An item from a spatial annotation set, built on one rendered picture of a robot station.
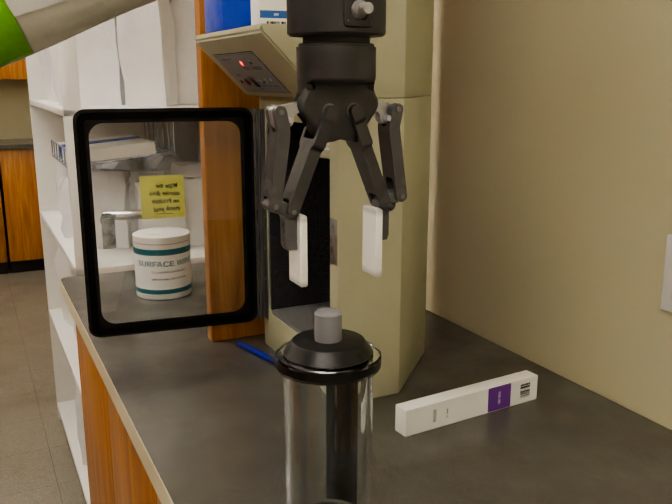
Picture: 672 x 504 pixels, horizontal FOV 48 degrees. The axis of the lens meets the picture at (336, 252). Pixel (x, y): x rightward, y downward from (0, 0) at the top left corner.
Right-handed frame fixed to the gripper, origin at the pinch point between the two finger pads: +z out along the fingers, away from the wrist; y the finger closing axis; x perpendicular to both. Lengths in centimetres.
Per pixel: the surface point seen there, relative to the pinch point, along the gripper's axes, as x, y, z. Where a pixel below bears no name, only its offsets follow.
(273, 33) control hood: 32.0, 6.4, -22.4
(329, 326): -1.8, -1.6, 7.1
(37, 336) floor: 374, -7, 131
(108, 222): 64, -12, 8
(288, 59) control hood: 32.2, 8.6, -19.0
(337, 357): -4.4, -2.0, 9.3
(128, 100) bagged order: 165, 13, -9
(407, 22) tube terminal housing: 32.5, 27.6, -24.4
